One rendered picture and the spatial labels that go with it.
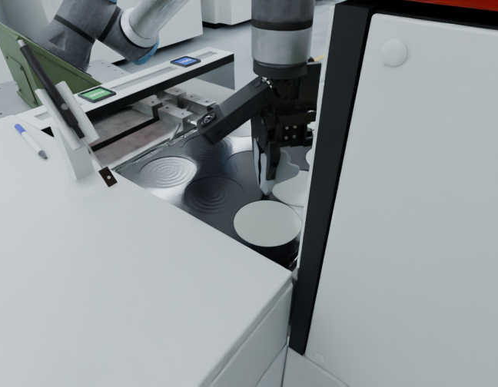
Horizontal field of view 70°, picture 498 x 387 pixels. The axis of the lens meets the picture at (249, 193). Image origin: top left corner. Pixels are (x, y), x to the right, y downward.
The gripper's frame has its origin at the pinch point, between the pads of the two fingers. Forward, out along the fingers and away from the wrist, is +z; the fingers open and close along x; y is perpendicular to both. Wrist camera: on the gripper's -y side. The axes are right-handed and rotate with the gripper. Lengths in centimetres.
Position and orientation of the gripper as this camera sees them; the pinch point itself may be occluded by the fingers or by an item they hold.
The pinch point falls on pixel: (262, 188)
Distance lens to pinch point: 57.2
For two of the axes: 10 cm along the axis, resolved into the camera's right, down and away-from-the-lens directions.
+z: 0.1, 8.0, 6.0
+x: -2.9, -5.7, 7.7
